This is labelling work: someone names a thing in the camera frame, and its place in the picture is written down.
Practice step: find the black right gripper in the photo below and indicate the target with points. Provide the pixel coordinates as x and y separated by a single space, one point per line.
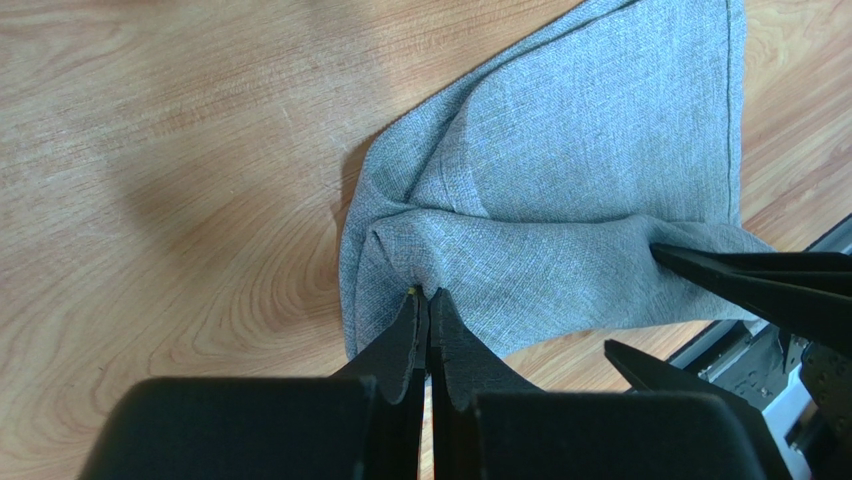
805 293

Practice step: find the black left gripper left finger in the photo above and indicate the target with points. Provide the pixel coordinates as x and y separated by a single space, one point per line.
394 363

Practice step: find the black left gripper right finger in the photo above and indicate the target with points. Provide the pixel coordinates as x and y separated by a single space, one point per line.
462 369

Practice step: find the light grey cloth napkin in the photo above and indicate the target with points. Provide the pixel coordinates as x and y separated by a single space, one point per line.
532 188

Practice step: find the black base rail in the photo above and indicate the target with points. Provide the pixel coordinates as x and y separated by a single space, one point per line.
745 358

